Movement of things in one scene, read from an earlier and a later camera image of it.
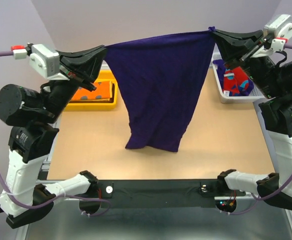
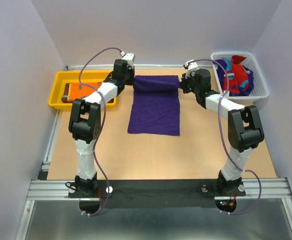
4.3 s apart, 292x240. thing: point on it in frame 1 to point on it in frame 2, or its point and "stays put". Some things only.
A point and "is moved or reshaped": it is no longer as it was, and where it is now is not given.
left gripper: (90, 58) to (130, 69)
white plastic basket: (255, 95) stays put
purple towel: (161, 79) is moved or reshaped
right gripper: (236, 52) to (184, 81)
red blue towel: (236, 81) stays put
